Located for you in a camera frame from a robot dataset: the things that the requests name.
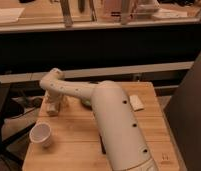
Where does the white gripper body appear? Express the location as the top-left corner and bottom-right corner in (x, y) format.
(45, 91), (68, 109)

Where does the white plastic bottle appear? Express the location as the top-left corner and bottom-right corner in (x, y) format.
(46, 102), (60, 116)

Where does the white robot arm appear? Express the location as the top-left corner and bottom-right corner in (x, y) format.
(40, 68), (159, 171)

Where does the green ceramic bowl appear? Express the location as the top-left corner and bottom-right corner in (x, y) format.
(81, 98), (92, 108)

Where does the white paper cup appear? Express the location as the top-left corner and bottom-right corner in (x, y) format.
(29, 123), (52, 148)

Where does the black chair at left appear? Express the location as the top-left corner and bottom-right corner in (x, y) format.
(0, 82), (34, 166)

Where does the black rectangular remote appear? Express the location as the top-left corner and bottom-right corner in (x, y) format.
(99, 135), (106, 155)

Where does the white paper sheet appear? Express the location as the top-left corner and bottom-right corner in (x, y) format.
(0, 8), (24, 24)

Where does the dark panel at right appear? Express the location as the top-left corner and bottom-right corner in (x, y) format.
(164, 52), (201, 171)

